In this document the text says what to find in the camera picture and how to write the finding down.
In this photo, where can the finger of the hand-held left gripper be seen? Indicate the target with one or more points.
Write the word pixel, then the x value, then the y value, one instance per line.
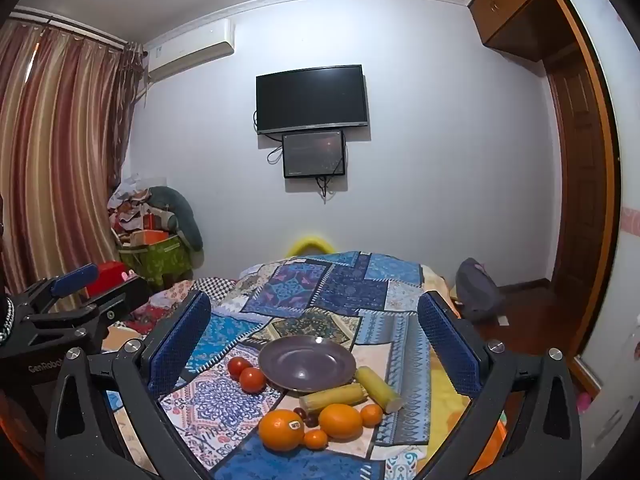
pixel 125 296
pixel 75 279

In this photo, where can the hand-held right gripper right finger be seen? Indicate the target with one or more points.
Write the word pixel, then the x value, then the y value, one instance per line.
pixel 445 340

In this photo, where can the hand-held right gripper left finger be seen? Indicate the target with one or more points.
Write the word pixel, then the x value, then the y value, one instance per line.
pixel 181 340

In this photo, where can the red tomato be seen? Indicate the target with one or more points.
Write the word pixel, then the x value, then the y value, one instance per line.
pixel 238 366
pixel 252 380

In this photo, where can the thick sugarcane piece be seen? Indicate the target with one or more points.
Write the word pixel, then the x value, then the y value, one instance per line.
pixel 378 389

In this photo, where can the small tangerine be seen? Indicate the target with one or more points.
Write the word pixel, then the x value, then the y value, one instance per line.
pixel 315 439
pixel 371 415

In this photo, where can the thin sugarcane piece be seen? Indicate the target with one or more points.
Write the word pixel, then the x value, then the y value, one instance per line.
pixel 332 396

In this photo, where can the dark purple plate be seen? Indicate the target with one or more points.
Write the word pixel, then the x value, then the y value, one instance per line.
pixel 305 362

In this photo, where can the large orange with sticker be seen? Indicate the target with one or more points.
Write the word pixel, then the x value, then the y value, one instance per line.
pixel 277 430

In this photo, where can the medium orange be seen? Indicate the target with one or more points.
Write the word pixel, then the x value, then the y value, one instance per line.
pixel 340 422

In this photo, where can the red box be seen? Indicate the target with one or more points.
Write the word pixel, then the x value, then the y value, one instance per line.
pixel 112 277

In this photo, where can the grey backpack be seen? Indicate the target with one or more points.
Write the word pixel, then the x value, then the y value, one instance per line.
pixel 477 290

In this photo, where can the orange yellow blanket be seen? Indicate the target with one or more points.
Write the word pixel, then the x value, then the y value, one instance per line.
pixel 445 410

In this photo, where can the pile of clutter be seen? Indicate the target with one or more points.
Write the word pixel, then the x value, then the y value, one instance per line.
pixel 127 210

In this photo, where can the grey-green plush toy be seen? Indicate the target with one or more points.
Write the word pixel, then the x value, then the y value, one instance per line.
pixel 182 210

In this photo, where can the striped brown curtain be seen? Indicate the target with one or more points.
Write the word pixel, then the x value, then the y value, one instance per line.
pixel 60 150

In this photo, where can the blue patchwork blanket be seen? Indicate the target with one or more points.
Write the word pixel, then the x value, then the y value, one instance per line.
pixel 320 290

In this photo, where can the wardrobe sliding door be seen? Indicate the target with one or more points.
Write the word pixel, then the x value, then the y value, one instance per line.
pixel 612 160

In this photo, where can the white air conditioner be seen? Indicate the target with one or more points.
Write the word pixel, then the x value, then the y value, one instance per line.
pixel 192 50

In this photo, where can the wooden overhead cabinet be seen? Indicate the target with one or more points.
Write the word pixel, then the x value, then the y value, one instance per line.
pixel 520 10

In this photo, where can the small black wall monitor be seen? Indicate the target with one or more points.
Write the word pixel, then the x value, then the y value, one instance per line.
pixel 314 154

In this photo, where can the wall-mounted black television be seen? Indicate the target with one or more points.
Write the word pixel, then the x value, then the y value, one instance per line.
pixel 312 99

